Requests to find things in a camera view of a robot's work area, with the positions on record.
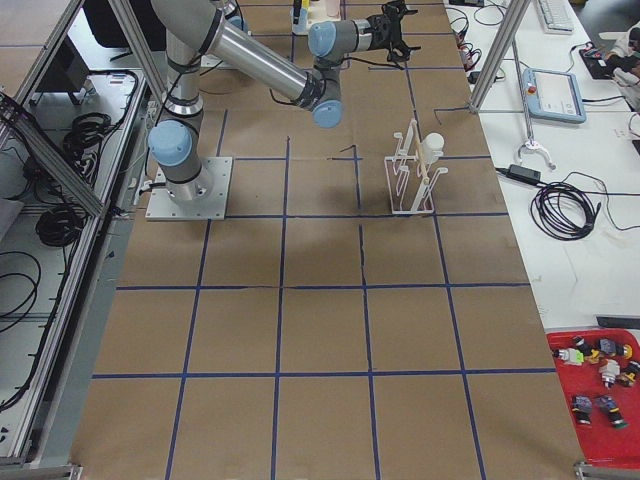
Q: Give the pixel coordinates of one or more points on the blue teach pendant tablet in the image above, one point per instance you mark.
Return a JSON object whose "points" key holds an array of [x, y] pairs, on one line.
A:
{"points": [[553, 95]]}

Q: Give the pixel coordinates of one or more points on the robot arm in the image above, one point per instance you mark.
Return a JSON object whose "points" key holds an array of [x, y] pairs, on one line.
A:
{"points": [[198, 28]]}

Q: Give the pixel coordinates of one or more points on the cream serving tray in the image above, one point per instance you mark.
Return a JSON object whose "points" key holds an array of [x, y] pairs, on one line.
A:
{"points": [[316, 14]]}

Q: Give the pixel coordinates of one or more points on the pink cup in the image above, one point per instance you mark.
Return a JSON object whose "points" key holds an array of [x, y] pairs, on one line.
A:
{"points": [[332, 8]]}

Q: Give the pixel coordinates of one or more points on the aluminium frame post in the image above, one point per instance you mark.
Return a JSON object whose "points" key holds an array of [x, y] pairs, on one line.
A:
{"points": [[501, 43]]}

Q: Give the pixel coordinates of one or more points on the light blue cup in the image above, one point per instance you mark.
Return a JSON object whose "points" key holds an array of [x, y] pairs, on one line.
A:
{"points": [[299, 21]]}

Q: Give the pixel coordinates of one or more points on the white keyboard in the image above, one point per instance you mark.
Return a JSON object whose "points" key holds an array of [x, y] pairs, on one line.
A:
{"points": [[554, 17]]}

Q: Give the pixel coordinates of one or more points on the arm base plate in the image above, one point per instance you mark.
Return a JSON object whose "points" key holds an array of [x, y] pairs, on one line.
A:
{"points": [[201, 199]]}

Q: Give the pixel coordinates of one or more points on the white ikea cup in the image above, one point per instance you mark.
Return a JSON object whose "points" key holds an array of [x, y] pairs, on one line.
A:
{"points": [[433, 147]]}

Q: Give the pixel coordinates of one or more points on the white wire cup rack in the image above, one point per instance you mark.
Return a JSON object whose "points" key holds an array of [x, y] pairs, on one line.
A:
{"points": [[410, 180]]}

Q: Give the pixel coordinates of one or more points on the black power adapter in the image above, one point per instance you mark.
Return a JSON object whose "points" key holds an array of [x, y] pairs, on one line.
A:
{"points": [[521, 174]]}

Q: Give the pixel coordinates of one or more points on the brown paper table cover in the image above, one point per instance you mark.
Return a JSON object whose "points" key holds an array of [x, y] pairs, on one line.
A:
{"points": [[312, 334]]}

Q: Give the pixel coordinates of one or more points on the red parts tray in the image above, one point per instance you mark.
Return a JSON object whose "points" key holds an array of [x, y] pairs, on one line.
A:
{"points": [[599, 373]]}

